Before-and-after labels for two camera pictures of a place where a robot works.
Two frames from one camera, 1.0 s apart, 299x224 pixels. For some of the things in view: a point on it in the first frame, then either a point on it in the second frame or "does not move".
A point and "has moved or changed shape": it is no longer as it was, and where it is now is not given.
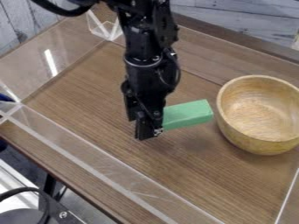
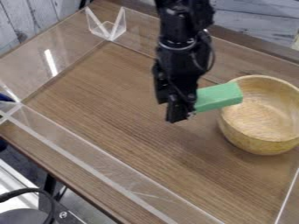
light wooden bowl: (256, 109) does not move
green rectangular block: (185, 114) has moved or changed shape
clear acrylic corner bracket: (106, 30) does not move
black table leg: (50, 184) does not move
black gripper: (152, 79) → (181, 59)
